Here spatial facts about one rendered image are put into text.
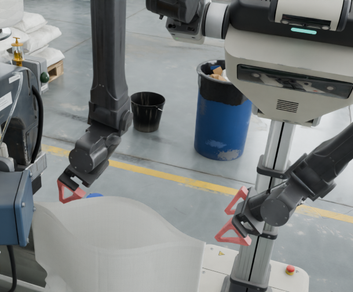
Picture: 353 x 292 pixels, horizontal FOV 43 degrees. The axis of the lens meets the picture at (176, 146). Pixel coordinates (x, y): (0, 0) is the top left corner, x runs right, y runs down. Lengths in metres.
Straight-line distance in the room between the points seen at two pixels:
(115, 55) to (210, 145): 2.55
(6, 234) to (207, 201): 2.27
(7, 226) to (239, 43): 0.73
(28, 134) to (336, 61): 0.80
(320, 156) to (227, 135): 2.44
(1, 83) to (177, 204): 1.96
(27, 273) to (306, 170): 1.31
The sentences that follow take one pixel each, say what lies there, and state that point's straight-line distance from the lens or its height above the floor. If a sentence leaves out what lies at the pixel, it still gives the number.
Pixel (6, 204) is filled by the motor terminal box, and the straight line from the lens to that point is 0.73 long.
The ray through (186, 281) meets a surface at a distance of 1.14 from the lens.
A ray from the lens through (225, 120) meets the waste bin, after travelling 3.20.
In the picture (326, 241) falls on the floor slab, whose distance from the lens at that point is 2.85.
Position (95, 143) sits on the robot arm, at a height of 1.29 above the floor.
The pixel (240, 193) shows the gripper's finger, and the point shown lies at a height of 1.14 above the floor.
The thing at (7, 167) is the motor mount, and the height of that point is 1.31.
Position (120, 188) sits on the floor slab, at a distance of 3.00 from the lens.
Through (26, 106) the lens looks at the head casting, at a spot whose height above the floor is 1.24.
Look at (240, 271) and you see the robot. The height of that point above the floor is 0.48.
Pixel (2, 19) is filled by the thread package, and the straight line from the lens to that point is 0.74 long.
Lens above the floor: 1.73
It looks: 30 degrees down
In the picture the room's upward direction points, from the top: 5 degrees clockwise
